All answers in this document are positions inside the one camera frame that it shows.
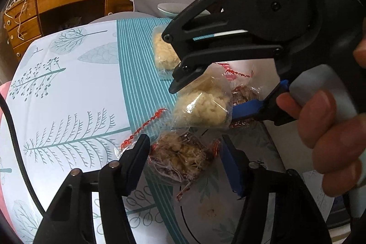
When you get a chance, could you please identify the black cable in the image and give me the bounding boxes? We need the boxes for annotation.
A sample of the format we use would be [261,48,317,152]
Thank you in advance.
[0,95,46,219]

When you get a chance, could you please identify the tree print tablecloth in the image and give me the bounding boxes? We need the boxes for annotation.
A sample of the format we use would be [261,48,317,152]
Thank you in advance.
[0,17,289,244]

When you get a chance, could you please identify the nut brittle packet red edges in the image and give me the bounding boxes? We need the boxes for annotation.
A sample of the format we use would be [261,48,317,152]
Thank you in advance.
[224,62,262,130]
[117,108,222,202]

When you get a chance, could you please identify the puffed rice cake packet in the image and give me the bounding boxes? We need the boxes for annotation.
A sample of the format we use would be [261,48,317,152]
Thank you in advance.
[151,25,183,79]
[172,64,233,131]

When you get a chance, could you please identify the person's right hand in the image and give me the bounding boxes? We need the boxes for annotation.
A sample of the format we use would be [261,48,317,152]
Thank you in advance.
[277,40,366,198]

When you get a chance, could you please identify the pink cushion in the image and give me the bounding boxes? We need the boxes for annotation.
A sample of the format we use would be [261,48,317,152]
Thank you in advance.
[0,81,18,233]

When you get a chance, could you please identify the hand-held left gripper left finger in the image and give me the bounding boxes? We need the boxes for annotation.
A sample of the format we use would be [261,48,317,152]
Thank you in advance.
[33,134,151,244]

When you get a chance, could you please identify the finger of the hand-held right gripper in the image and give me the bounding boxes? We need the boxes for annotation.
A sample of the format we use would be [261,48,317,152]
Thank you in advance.
[231,80,298,126]
[161,0,283,94]

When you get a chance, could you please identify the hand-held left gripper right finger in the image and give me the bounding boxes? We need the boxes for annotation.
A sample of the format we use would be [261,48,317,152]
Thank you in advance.
[221,142,328,244]

